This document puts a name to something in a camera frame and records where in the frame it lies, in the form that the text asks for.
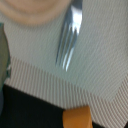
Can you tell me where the beige woven placemat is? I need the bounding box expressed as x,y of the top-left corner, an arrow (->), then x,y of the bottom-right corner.
0,0 -> 128,128

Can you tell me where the fork with orange handle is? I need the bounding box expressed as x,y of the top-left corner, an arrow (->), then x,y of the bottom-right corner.
55,0 -> 83,71

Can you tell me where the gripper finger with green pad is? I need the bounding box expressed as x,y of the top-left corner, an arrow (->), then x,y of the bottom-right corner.
0,23 -> 11,88

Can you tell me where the orange toy bread loaf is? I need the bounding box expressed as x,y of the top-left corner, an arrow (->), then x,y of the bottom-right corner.
63,106 -> 93,128

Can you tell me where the round wooden plate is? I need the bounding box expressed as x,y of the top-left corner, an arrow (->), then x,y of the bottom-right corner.
0,0 -> 71,26

